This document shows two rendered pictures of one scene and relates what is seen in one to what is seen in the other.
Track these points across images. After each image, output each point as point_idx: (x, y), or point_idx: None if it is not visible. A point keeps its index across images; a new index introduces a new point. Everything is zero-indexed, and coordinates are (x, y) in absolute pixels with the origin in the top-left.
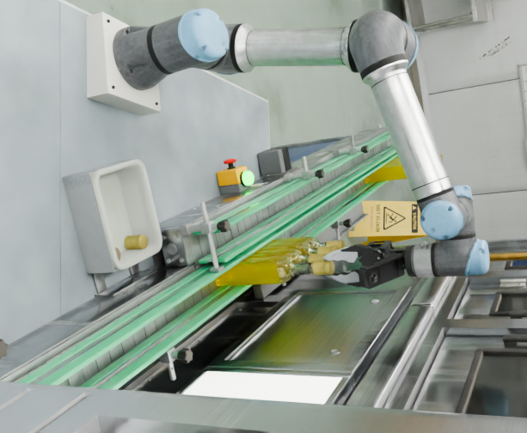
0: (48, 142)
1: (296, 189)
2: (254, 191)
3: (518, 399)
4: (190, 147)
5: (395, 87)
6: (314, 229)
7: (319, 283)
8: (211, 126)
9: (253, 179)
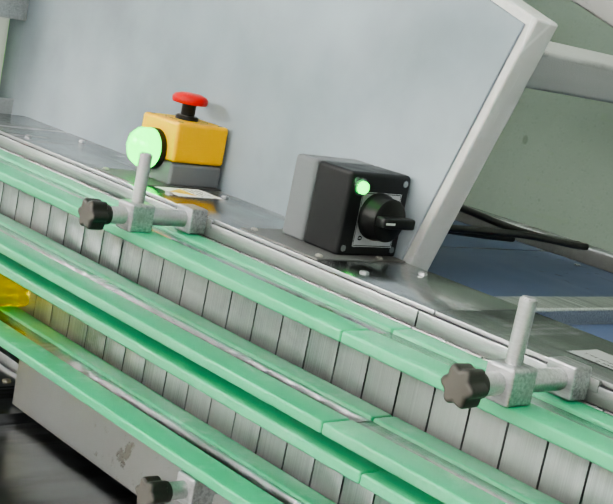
0: None
1: (58, 205)
2: (92, 168)
3: None
4: (164, 25)
5: None
6: (125, 403)
7: None
8: (236, 4)
9: (134, 151)
